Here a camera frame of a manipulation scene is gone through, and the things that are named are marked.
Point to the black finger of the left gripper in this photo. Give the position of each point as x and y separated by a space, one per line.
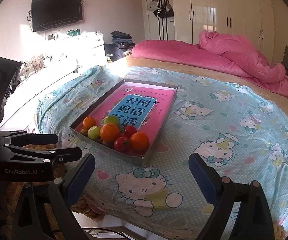
20 158
26 138

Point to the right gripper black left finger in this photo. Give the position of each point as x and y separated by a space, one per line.
30 219

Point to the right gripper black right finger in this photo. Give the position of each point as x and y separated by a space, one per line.
253 219

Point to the small brown-green fruit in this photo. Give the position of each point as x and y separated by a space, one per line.
84 132

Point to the green apple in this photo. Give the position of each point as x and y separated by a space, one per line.
111 119
94 133

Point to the orange mandarin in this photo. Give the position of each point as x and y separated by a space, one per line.
109 132
88 122
139 142

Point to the red cherry tomato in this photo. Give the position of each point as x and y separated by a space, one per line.
129 131
122 144

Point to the grey cardboard box tray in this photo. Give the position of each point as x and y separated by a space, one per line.
142 104

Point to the hello kitty bed sheet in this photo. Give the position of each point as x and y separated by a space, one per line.
237 132

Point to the pink book with blue title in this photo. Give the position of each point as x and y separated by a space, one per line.
127 119

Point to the pile of dark clothes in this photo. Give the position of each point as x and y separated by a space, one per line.
120 46

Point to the pink blanket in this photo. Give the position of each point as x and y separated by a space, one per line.
230 54

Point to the bags hanging on door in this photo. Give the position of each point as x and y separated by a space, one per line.
161 8

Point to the white wardrobe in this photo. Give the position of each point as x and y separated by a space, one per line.
253 19

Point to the black wall television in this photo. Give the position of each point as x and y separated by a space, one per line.
49 14

